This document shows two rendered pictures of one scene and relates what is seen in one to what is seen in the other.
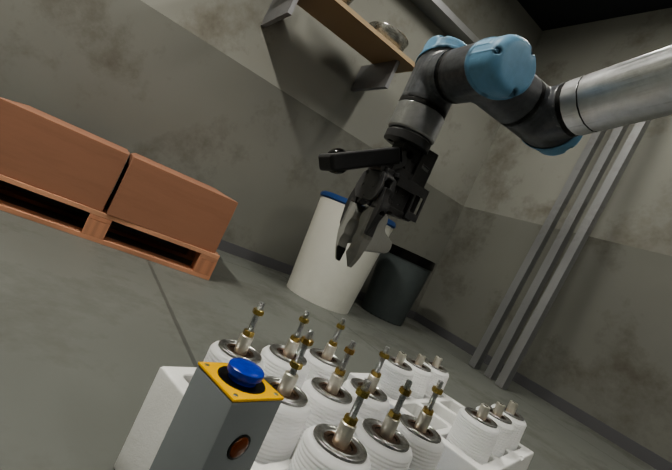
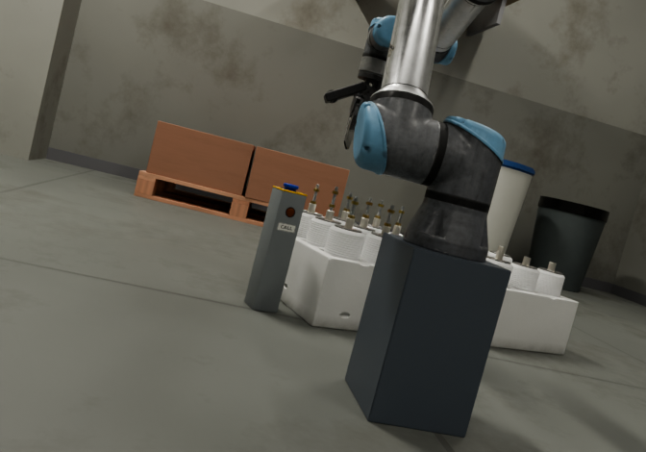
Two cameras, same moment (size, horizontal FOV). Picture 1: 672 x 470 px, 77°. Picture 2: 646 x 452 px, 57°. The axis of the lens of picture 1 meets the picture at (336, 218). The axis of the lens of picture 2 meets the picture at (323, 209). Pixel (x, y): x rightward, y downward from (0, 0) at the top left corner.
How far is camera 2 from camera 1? 1.12 m
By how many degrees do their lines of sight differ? 22
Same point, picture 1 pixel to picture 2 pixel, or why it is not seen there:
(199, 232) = (320, 202)
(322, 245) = not seen: hidden behind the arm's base
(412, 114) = (365, 62)
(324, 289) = not seen: hidden behind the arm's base
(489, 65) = (377, 34)
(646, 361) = not seen: outside the picture
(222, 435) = (281, 204)
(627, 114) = (443, 37)
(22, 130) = (179, 142)
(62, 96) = (198, 113)
